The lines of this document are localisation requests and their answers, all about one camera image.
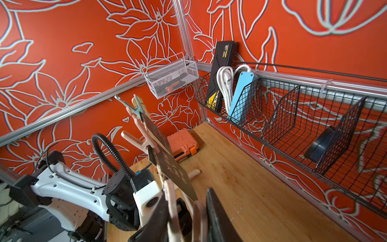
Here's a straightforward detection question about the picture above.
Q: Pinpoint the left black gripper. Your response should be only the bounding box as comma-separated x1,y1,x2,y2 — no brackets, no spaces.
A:
176,198,192,242

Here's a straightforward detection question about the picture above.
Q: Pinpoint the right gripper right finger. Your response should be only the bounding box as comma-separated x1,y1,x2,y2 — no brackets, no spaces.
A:
206,188,242,242

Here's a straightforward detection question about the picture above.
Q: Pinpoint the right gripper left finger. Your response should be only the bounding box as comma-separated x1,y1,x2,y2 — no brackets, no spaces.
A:
128,194,169,242

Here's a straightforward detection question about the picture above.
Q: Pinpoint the green clothespin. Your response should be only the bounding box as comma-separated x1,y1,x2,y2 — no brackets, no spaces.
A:
114,95,143,120

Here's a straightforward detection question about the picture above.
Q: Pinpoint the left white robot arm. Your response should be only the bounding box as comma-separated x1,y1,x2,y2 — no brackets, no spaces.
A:
9,151,169,242

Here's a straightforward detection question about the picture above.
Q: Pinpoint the orange tool case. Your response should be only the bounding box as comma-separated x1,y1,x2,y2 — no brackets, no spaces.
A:
167,129,200,162

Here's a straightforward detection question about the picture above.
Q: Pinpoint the light blue power strip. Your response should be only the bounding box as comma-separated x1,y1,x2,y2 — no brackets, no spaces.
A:
228,72,259,126

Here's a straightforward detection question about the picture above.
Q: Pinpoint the dark round object in basket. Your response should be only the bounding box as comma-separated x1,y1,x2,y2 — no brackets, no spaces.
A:
304,126,335,163

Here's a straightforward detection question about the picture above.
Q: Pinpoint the black yellow box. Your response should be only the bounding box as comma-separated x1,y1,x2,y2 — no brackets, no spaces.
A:
206,41,238,112

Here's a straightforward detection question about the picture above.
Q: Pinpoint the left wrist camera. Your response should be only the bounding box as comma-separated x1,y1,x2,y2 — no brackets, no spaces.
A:
130,169,162,227

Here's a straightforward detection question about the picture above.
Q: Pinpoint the left black corrugated cable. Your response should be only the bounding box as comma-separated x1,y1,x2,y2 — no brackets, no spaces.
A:
91,132,137,179

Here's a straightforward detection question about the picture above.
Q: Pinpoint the clear plastic wall bin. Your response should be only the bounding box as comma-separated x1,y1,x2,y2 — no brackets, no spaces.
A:
140,52,199,99

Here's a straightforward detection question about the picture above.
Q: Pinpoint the white coiled cable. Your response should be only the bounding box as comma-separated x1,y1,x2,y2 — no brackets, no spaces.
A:
216,64,252,112

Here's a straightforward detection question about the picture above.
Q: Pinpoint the black wire basket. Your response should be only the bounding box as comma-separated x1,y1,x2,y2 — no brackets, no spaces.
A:
196,70,387,217

